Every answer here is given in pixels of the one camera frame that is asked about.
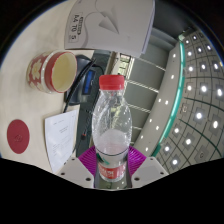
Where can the flat round red coaster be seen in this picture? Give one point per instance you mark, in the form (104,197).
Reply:
(18,136)

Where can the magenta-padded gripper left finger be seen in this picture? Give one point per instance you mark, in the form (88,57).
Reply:
(75,171)

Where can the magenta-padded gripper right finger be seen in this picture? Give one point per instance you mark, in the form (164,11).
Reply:
(150,170)

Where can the clear red-capped water bottle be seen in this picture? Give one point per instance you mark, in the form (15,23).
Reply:
(111,146)

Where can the red and white mug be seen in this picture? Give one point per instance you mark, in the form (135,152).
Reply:
(38,71)

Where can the white copy paper carton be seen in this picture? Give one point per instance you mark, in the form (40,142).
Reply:
(110,23)

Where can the printed white paper sheet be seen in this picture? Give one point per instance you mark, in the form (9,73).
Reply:
(61,140)

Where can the recessed ceiling lights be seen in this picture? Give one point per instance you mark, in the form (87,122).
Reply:
(199,115)

